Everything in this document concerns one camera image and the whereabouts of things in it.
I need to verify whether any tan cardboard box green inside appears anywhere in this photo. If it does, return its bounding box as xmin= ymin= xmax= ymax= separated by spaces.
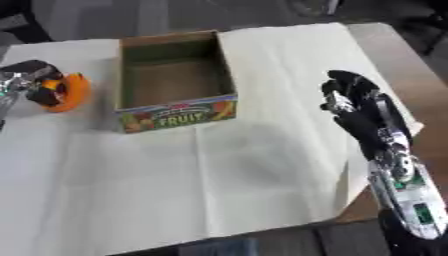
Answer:
xmin=113 ymin=29 xmax=240 ymax=134

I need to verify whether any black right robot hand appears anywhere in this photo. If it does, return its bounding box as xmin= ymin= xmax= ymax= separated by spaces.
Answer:
xmin=318 ymin=69 xmax=415 ymax=162

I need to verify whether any black chair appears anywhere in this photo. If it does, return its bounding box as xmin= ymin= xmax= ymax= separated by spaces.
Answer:
xmin=0 ymin=0 xmax=55 ymax=44

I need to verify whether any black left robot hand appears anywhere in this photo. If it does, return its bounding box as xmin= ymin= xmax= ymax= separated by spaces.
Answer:
xmin=1 ymin=59 xmax=69 ymax=107

